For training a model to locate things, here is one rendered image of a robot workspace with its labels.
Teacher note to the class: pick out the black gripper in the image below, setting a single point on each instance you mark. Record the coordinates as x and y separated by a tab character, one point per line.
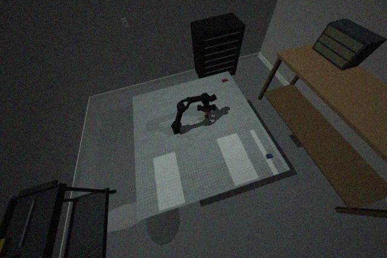
209	107

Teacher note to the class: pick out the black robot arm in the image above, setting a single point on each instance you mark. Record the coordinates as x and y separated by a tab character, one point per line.
204	98

